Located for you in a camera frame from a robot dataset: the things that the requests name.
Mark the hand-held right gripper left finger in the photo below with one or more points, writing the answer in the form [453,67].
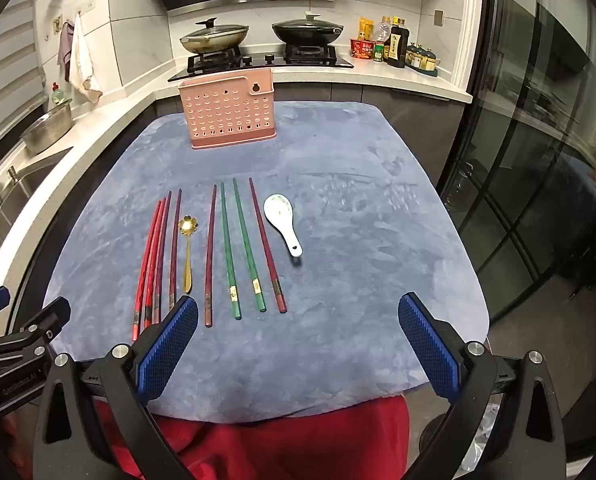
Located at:
[168,347]

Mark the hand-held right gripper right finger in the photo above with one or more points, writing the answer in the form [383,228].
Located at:
[427,347]

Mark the bright red chopstick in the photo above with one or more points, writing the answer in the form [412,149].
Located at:
[155,270]
[147,270]

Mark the green chopstick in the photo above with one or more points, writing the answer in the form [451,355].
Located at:
[249,250]
[230,260]

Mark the group of chopsticks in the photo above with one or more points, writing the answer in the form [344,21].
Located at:
[268,250]

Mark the pink perforated utensil holder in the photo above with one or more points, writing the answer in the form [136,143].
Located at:
[228,110]

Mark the steel kitchen sink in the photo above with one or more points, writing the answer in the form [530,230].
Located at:
[8,205]

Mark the blue plush table mat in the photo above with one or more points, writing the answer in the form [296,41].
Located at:
[353,260]

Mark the gold flower spoon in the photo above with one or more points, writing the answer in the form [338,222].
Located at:
[184,226]

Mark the person's red clothing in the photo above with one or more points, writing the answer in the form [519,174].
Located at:
[278,450]

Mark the white ceramic soup spoon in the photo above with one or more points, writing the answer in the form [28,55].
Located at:
[275,209]

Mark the steel colander bowl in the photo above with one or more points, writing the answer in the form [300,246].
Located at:
[48,132]

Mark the black framed glass door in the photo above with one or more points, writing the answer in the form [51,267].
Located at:
[527,160]

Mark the green dish soap bottle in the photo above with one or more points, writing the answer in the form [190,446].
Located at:
[58,97]

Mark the striped window blind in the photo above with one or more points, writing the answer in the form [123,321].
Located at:
[3,60]

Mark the white hanging towel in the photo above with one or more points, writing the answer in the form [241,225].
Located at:
[83,60]

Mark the purple hanging cloth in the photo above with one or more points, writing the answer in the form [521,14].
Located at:
[64,45]

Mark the row of seasoning jars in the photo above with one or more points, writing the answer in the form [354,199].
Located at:
[422,60]

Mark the small green label bottle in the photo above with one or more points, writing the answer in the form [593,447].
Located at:
[379,51]

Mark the dark soy sauce bottle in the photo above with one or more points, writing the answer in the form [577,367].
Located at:
[397,47]

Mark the red instant noodle cup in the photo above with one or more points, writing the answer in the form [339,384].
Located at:
[361,49]

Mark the black gas stove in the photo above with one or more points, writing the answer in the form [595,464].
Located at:
[298,62]

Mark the beige wok with lid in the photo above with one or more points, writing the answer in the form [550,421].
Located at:
[213,37]

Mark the clear plastic bottle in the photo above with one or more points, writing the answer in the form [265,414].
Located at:
[383,30]

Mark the yellow packet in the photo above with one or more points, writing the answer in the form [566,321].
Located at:
[365,29]

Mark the black wok with lid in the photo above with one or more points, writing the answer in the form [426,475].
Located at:
[305,32]

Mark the cartoon wall hook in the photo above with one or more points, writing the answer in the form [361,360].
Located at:
[57,25]

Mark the wall switch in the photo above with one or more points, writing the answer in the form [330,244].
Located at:
[438,17]

